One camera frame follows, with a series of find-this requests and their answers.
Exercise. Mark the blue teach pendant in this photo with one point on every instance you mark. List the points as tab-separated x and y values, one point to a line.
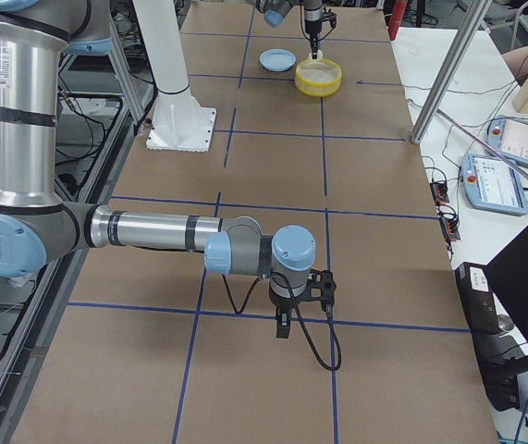
509	135
491	185

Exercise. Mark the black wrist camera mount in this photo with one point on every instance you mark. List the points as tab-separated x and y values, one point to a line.
320	287

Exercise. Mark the yellow mesh steamer basket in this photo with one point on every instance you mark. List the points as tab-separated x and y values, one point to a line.
317	77

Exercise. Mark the black laptop computer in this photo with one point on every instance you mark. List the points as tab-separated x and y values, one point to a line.
504	278

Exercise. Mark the red cylinder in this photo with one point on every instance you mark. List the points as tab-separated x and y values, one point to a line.
398	11

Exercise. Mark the orange black adapter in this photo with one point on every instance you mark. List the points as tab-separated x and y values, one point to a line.
449	229
439	190

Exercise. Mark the upper orange black adapter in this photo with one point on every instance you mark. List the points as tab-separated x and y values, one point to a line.
439	190

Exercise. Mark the white steamed bun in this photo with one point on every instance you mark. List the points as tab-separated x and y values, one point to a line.
315	56

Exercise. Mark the lower orange black adapter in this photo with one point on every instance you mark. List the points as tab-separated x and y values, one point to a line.
449	229

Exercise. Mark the aluminium frame post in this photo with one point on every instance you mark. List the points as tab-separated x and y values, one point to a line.
456	52

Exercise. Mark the light blue plate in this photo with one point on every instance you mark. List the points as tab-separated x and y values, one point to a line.
277	60

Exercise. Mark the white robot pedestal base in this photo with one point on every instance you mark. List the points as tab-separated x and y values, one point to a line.
179	122

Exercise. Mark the far blue teach pendant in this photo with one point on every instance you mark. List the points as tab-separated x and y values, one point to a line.
509	135

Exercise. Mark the near blue teach pendant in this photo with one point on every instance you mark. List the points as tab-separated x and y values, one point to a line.
491	185

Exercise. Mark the aluminium side frame rail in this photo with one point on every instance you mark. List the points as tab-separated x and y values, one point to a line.
93	142

